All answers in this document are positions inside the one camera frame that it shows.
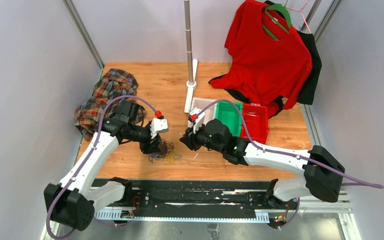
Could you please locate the aluminium frame post left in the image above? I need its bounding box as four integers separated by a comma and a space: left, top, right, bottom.
62, 0, 105, 71

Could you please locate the red t-shirt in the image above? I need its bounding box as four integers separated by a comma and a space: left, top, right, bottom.
209, 0, 312, 118

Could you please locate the green plastic bin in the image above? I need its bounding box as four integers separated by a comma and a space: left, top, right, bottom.
214, 101, 243, 137

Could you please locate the pink wire hanger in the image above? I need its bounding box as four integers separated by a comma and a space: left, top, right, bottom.
284, 0, 312, 34

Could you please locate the coloured cable bundle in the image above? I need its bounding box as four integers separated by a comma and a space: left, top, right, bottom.
148, 140, 183, 165

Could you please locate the metal pole with white base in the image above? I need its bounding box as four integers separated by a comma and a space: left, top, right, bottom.
183, 0, 200, 114

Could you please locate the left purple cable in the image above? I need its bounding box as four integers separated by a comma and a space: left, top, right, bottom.
45, 95, 165, 240

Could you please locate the black t-shirt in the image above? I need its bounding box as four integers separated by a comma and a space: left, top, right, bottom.
264, 0, 322, 105

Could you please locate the aluminium frame post right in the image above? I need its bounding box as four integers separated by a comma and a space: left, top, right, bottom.
314, 0, 343, 43

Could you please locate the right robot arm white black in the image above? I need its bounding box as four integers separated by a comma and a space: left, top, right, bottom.
179, 119, 345, 209

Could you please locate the white plastic bin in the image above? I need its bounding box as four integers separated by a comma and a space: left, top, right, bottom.
190, 97, 217, 125

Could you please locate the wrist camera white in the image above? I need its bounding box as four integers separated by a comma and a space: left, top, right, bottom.
188, 107, 205, 134
150, 118, 169, 139

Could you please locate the plaid flannel shirt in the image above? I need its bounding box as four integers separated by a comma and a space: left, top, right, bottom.
74, 68, 139, 141

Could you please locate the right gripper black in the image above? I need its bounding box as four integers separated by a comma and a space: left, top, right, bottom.
180, 121, 225, 154

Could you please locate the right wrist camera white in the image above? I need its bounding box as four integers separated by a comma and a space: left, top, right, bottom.
188, 107, 205, 134

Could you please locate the green clothes hanger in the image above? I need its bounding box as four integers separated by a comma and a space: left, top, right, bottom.
261, 2, 292, 41

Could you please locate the red plastic bin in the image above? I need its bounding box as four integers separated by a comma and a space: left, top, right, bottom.
242, 103, 269, 144

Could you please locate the aluminium frame post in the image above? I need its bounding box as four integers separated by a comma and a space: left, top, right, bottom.
62, 0, 105, 71
314, 0, 343, 43

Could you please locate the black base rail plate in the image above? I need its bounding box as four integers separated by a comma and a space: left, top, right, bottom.
96, 180, 297, 223

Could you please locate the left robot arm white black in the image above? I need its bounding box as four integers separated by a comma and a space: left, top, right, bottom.
43, 100, 169, 232

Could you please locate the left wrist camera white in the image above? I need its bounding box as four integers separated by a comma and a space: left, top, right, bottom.
150, 118, 169, 139

